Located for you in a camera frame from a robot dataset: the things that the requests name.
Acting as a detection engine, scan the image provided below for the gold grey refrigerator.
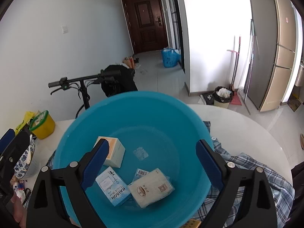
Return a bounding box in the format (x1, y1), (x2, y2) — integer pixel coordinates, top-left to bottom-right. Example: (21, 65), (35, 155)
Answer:
(243, 0), (297, 112)

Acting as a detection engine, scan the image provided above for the brown cardboard box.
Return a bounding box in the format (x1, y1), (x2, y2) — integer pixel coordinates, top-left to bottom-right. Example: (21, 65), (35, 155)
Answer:
(123, 56), (135, 68)

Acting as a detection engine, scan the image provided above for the person's left hand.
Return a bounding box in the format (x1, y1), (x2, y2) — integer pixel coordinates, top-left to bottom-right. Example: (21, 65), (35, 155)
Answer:
(9, 194), (27, 227)

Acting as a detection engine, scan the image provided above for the black trash bin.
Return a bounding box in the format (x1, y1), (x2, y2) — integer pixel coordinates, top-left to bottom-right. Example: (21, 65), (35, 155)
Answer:
(213, 86), (234, 110)

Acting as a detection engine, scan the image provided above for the blue patterned white bowl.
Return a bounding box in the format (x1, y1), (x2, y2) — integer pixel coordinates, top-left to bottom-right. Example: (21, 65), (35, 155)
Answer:
(14, 135), (38, 180)

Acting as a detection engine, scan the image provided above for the small beige carton box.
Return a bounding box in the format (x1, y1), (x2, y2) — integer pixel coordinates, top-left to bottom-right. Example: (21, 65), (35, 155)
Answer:
(93, 136), (126, 168)

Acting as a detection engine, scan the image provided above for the yellow container green lid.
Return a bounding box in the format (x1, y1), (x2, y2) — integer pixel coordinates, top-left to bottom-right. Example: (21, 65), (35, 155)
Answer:
(29, 110), (56, 140)

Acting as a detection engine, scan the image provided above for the black scooter handlebar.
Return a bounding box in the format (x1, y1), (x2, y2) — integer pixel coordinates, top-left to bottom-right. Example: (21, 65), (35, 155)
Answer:
(48, 70), (121, 119)

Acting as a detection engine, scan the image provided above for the blue white carton box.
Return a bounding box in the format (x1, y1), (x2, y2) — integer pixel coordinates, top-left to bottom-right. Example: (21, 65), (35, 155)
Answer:
(95, 166), (132, 207)

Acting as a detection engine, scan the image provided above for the blue plastic basin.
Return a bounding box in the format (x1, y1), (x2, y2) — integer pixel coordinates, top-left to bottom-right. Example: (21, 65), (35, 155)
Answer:
(51, 91), (215, 228)

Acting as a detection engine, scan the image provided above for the black bag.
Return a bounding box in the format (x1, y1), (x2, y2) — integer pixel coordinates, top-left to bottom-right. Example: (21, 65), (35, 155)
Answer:
(101, 65), (139, 98)

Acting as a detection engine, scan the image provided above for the blue mesh basket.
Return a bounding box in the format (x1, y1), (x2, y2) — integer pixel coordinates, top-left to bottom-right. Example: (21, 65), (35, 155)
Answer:
(162, 47), (181, 68)

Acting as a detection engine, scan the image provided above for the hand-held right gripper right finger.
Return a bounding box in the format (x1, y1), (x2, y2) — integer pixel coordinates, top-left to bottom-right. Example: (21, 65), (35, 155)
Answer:
(195, 139), (278, 228)

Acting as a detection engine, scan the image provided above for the dark cloth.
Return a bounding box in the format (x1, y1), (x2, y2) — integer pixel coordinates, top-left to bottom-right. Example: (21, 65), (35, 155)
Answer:
(291, 159), (304, 219)

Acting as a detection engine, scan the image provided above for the white sink cabinet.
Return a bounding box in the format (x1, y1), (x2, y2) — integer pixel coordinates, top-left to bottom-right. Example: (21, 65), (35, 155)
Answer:
(294, 63), (304, 86)

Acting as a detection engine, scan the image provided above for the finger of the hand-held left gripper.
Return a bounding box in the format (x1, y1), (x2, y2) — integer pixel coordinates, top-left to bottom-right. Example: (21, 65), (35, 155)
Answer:
(0, 128), (15, 154)
(0, 131), (30, 169)

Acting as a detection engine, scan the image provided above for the brown floor mat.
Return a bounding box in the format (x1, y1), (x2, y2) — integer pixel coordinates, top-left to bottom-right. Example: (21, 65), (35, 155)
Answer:
(287, 94), (301, 112)

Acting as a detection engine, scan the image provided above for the blue plaid cloth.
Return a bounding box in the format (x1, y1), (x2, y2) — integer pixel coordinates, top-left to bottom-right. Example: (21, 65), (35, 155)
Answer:
(45, 121), (295, 228)

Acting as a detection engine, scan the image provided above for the dark brown entrance door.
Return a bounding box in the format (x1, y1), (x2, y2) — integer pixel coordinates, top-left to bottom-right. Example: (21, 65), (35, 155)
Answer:
(121, 0), (169, 55)

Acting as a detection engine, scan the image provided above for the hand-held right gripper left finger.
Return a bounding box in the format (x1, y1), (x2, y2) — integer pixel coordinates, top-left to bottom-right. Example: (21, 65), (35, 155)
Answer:
(26, 138), (110, 228)

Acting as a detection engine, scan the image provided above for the beige tissue pack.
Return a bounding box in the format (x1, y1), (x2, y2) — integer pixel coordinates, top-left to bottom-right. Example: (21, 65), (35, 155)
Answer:
(128, 168), (174, 208)

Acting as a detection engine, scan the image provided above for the black framed glass sliding door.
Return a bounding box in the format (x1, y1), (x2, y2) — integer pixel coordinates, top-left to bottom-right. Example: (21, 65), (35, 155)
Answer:
(164, 0), (186, 74)

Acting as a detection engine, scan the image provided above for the yellow plastic bag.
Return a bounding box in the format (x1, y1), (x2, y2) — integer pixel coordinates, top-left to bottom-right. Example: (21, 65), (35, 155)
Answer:
(15, 111), (36, 133)

